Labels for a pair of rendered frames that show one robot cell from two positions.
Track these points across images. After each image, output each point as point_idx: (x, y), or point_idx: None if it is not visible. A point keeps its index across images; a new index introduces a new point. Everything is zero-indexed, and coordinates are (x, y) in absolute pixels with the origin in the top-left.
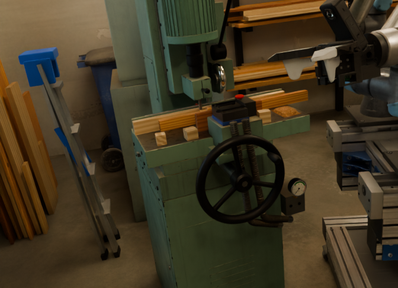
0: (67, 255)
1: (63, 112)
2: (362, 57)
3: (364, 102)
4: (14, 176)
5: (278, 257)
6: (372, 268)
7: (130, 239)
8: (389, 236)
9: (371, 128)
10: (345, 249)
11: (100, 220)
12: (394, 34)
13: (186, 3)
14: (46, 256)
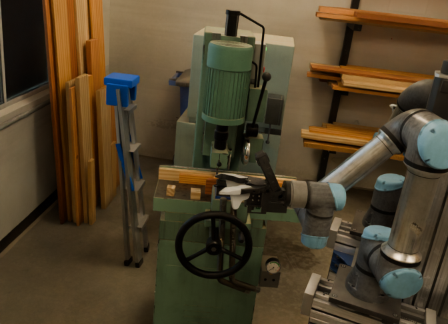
0: (99, 250)
1: (127, 132)
2: (274, 197)
3: (366, 213)
4: (79, 168)
5: (247, 318)
6: None
7: (156, 256)
8: None
9: None
10: None
11: (132, 231)
12: (301, 189)
13: (219, 93)
14: (83, 245)
